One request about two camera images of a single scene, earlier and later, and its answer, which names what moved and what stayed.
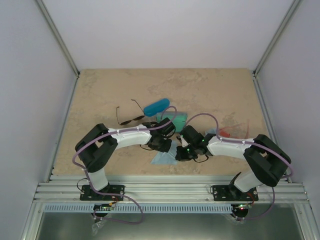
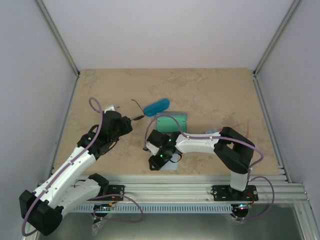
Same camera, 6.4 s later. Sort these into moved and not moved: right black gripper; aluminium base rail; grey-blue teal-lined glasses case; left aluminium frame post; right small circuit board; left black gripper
Moved: left black gripper; right black gripper
Not moved: grey-blue teal-lined glasses case; right small circuit board; aluminium base rail; left aluminium frame post
